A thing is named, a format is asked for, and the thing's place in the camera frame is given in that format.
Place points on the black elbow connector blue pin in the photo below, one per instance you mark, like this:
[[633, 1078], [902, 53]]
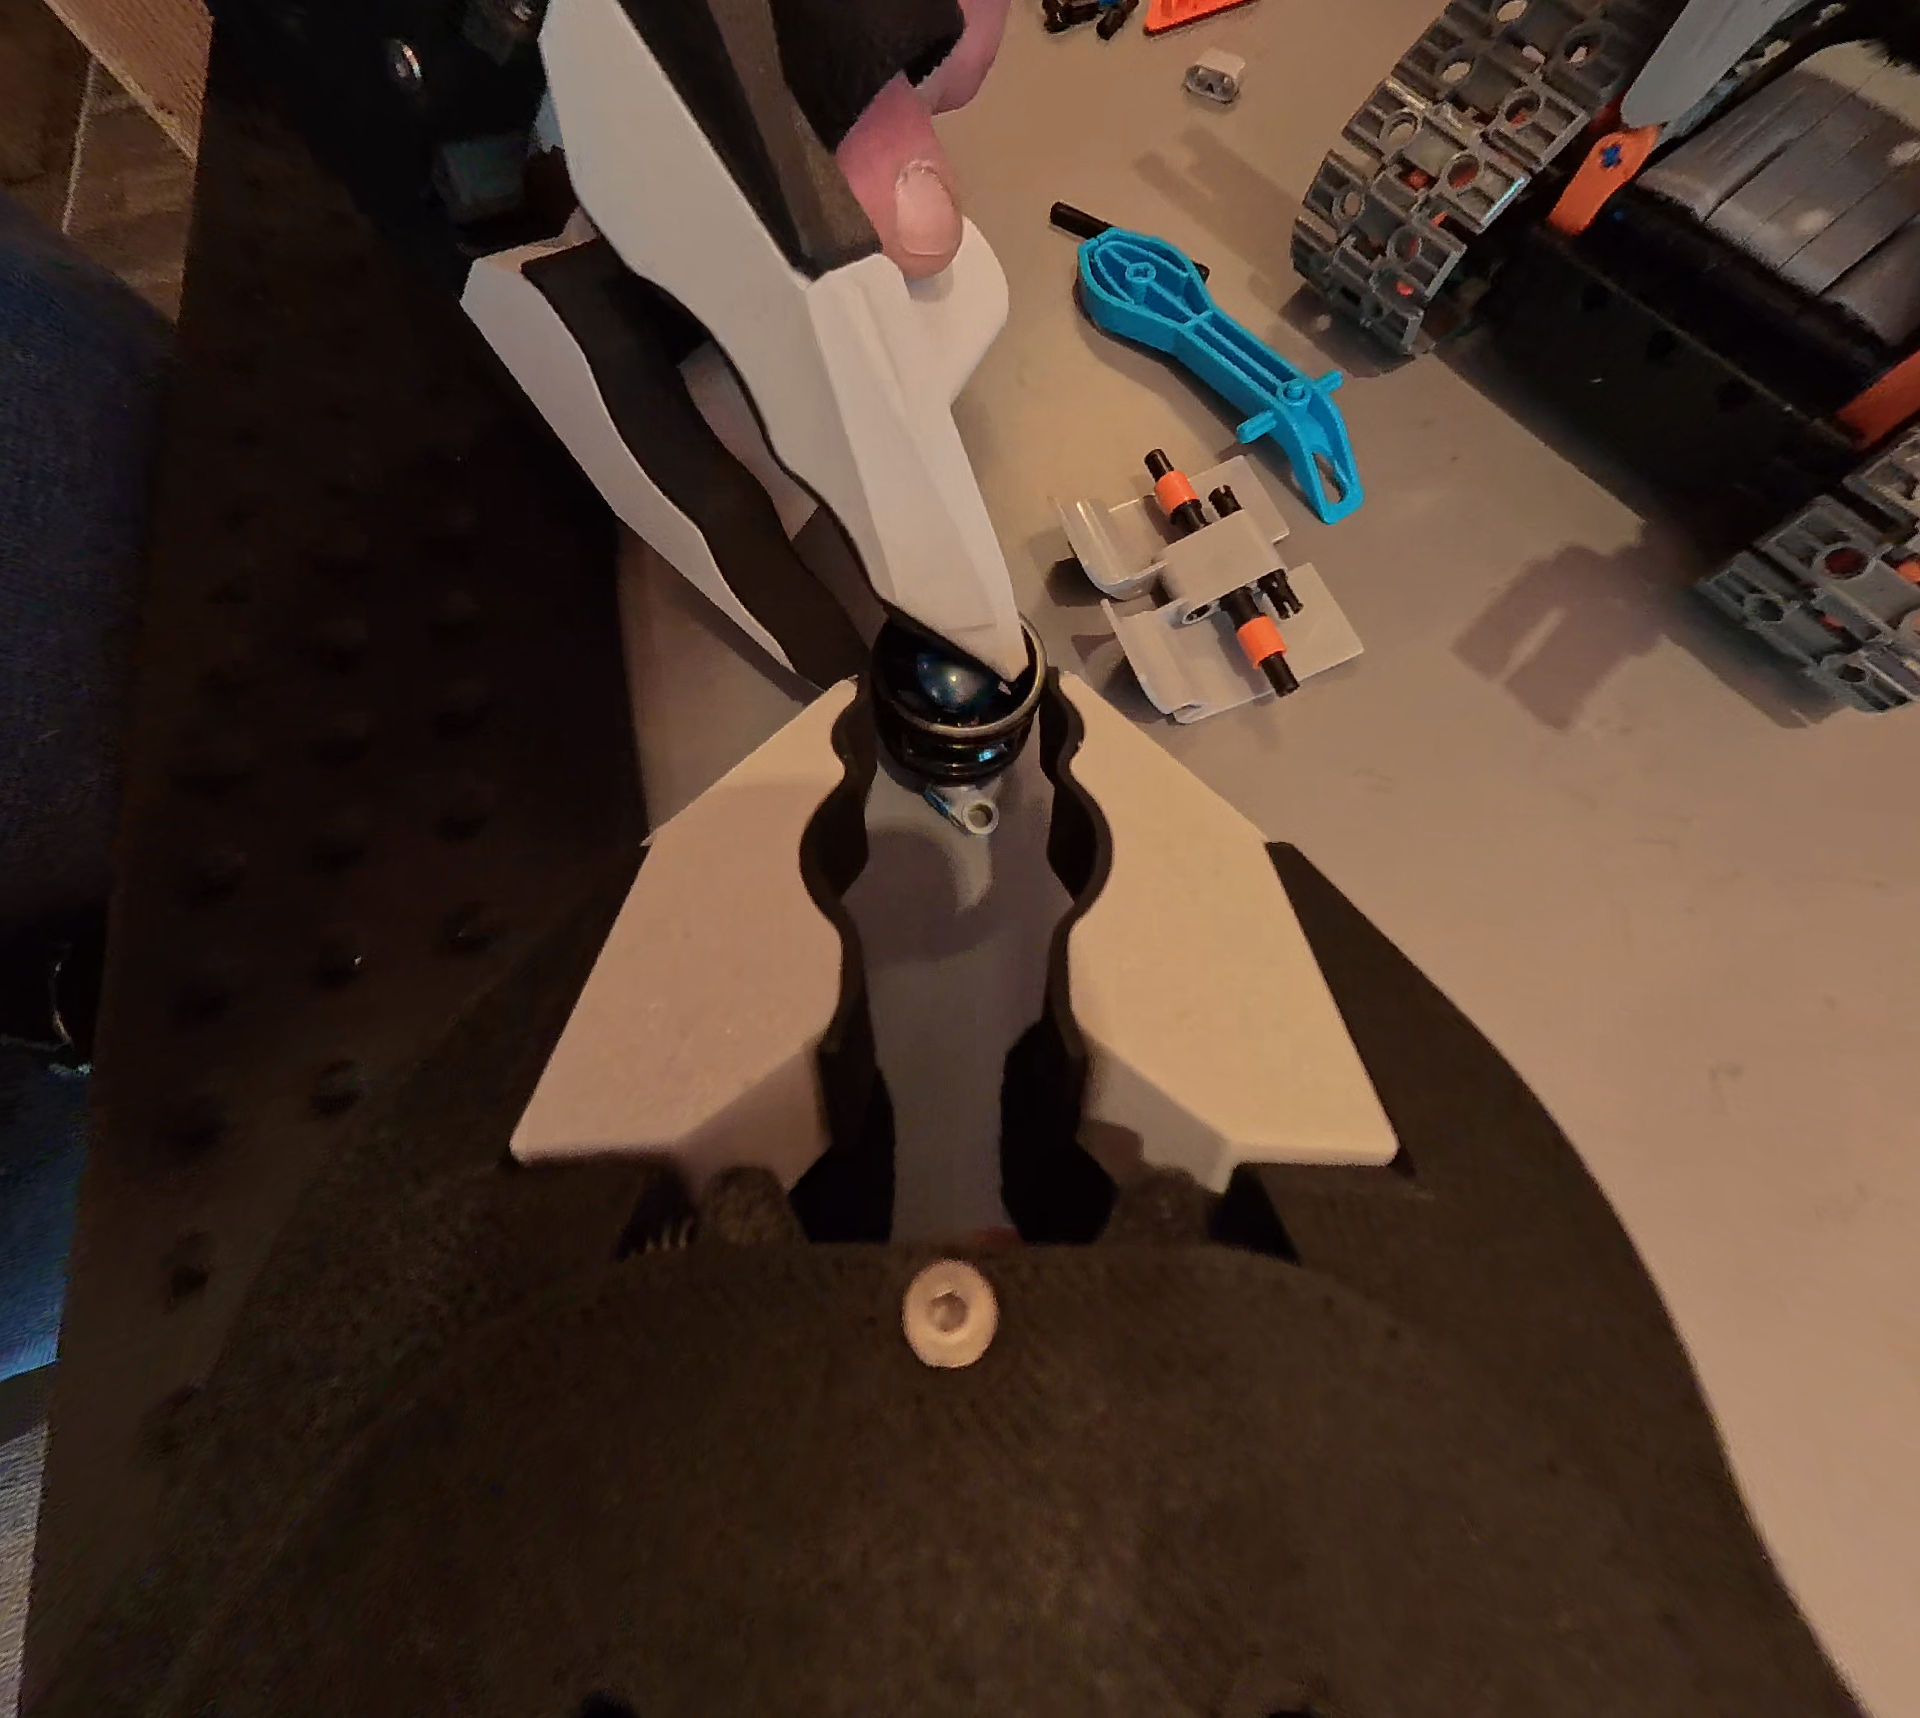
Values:
[[1073, 8]]

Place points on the tracked toy robot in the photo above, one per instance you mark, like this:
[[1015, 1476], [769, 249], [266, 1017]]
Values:
[[1651, 172]]

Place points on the black toy wheel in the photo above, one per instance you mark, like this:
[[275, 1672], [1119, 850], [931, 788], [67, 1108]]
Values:
[[931, 742]]

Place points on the blue plastic tool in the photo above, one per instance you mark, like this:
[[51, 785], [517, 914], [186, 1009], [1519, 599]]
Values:
[[1201, 352]]

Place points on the grey two-hole beam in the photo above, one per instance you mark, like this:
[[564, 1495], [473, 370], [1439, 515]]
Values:
[[1215, 76]]

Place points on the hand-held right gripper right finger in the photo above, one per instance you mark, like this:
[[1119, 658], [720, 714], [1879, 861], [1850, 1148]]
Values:
[[1231, 999]]

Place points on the person's blue jeans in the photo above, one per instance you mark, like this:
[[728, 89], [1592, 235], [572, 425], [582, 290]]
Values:
[[39, 1208]]

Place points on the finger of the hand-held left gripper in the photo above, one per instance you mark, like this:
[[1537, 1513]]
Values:
[[674, 172], [525, 322]]

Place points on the white block with orange pins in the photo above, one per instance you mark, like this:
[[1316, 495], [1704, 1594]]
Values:
[[1201, 578]]

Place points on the short black cross axle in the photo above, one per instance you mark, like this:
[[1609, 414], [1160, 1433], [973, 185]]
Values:
[[1073, 214]]

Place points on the black friction pin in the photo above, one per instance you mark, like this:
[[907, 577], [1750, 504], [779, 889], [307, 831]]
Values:
[[1119, 19]]

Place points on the blue translucent ball piece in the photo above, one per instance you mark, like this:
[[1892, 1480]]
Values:
[[931, 682]]

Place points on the black perforated panel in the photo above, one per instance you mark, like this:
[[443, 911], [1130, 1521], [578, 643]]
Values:
[[344, 698]]

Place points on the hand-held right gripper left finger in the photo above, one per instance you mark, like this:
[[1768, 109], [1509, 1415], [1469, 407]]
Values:
[[674, 999]]

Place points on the silver cylinder connector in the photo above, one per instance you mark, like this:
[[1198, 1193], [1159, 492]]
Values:
[[975, 815]]

